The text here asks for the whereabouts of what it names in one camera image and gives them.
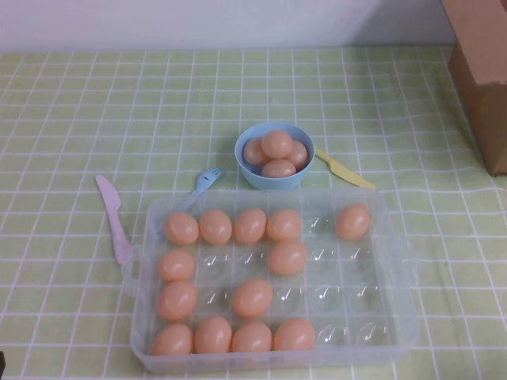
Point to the orange plastic egg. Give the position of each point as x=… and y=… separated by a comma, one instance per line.
x=181, y=228
x=251, y=337
x=288, y=258
x=178, y=300
x=277, y=143
x=294, y=335
x=215, y=226
x=283, y=225
x=353, y=221
x=301, y=155
x=172, y=340
x=176, y=265
x=252, y=297
x=250, y=225
x=251, y=153
x=278, y=169
x=213, y=335

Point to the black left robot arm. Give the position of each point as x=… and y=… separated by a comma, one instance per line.
x=1, y=366

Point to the clear plastic egg box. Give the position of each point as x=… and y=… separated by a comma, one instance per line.
x=336, y=277

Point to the brown cardboard box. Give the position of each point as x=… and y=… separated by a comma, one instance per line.
x=483, y=59

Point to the light blue bowl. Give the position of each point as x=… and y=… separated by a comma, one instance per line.
x=273, y=183

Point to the light blue plastic fork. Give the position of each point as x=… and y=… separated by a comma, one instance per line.
x=206, y=182

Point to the yellow plastic knife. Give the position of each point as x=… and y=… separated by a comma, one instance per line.
x=340, y=170

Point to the lilac plastic knife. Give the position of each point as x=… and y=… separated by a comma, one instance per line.
x=113, y=210

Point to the green checked tablecloth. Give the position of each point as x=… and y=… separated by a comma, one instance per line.
x=99, y=111

